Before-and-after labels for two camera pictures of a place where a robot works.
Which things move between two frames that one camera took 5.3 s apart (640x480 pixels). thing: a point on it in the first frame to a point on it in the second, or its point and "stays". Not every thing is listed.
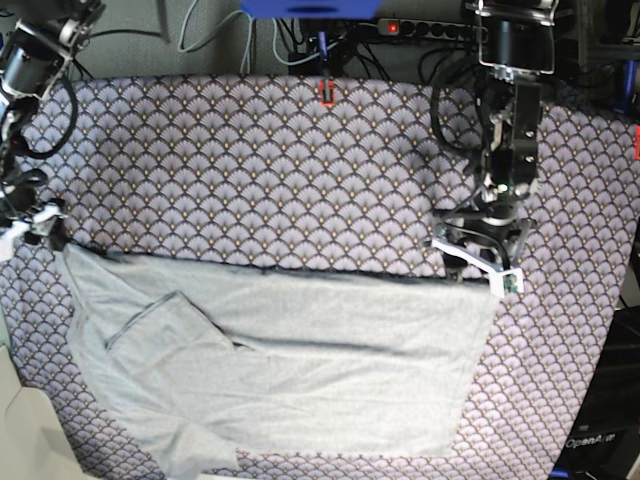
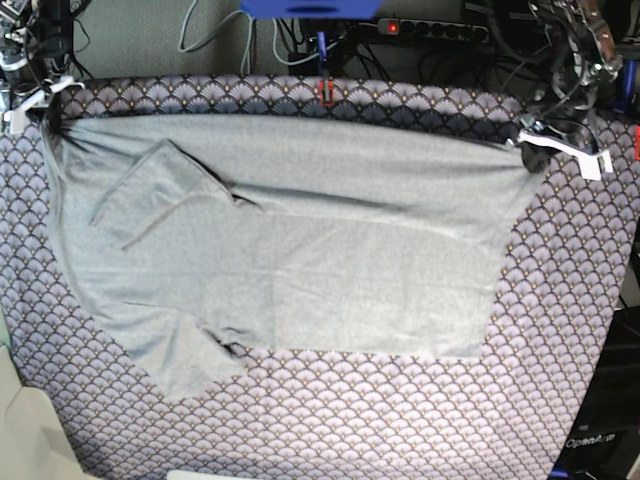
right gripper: x=496 y=221 to x=564 y=119
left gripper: x=21 y=196 to x=55 y=113
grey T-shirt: x=198 y=363 to x=206 y=243
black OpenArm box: x=603 y=442 stays
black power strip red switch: x=432 y=28 stays
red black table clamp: x=326 y=83 stays
